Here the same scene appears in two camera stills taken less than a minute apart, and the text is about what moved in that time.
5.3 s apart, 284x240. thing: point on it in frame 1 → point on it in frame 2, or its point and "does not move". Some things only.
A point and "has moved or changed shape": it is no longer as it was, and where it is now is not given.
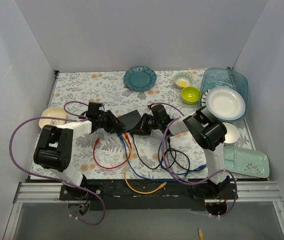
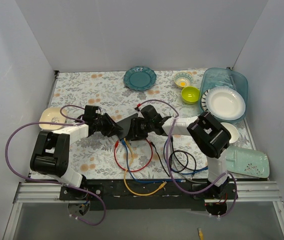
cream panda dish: x=54 y=112 does not move
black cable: x=170 y=149 → x=187 y=151
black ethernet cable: x=142 y=159 → x=160 y=158
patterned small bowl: x=183 y=79 does not move
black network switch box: x=130 y=119 has moved or changed shape
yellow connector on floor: x=200 y=233 does not move
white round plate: x=225 y=103 does not move
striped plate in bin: x=203 y=100 does not move
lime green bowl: x=190 y=95 does not move
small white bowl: x=232 y=135 does not move
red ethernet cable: x=116 y=166 → x=115 y=147
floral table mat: x=123 y=124 does not move
